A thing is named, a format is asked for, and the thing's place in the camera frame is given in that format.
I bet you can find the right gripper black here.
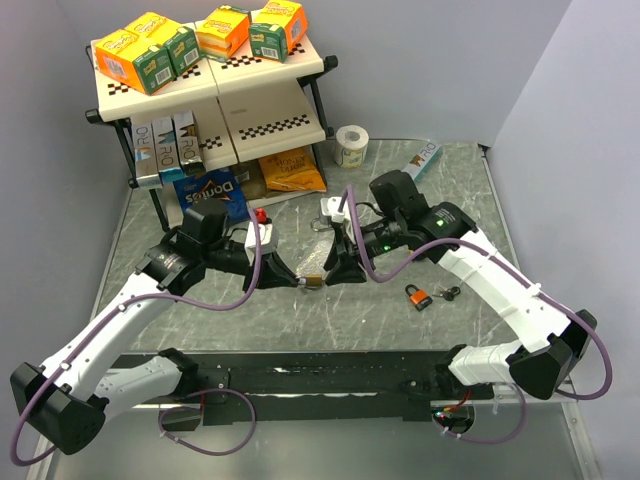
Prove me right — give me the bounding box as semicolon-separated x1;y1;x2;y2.
323;214;405;287

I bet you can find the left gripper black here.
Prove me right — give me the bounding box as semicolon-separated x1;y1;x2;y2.
202;239;298;293

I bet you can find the small brass padlock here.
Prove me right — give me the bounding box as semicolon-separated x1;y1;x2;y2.
298;274;324;290

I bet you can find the orange black padlock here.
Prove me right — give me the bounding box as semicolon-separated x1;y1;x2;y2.
405;284;433;311

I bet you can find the key ring with keys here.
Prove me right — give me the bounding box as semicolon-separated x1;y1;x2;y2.
433;283;464;303

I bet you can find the large brass padlock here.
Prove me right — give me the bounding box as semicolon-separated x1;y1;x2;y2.
310;216;332;233

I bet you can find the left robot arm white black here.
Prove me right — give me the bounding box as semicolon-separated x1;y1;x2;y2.
10;198;300;455

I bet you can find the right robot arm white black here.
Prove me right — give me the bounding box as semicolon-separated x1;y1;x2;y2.
320;170;597;400

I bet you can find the silver glitter sponge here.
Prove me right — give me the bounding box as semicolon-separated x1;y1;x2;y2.
296;239;332;277

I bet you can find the brown chip bag middle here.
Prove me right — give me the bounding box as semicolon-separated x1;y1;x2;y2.
230;160;268;200

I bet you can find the blue Doritos chip bag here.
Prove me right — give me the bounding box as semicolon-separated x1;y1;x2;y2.
174;168;249;224

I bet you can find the yellow honey dijon chip bag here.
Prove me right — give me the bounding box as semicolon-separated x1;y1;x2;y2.
258;146;326;192

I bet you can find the toilet paper roll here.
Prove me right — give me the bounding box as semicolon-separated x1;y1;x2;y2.
333;125;369;169

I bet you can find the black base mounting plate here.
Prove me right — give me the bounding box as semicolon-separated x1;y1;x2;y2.
107;349;521;427

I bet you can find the teal RO box on table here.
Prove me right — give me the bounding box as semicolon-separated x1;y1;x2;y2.
402;141;443;182

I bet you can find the blue RO box middle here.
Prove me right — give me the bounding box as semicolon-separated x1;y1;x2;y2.
152;116;185;184

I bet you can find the dark RO box right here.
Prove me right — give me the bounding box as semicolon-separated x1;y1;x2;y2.
172;111;205;176

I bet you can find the silver RO box left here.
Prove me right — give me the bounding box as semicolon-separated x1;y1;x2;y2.
132;123;162;190

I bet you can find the white two-tier shelf rack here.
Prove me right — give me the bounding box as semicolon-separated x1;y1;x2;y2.
84;22;339;234

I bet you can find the orange green sponge box right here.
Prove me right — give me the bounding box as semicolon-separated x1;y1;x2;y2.
249;1;308;63

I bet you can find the orange sponge box open window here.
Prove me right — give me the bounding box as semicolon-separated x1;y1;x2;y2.
195;5;251;62

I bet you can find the orange sponge box front left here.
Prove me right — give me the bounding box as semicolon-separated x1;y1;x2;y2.
94;29;176;95

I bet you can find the yellow green sponge box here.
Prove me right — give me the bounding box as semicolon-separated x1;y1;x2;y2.
125;12;202;76

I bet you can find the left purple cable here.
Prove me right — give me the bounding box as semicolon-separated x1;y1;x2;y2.
9;208;264;467

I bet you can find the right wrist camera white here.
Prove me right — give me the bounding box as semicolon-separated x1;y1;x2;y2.
319;196;351;226

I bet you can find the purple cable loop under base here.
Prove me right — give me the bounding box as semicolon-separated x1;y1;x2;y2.
158;389;257;456

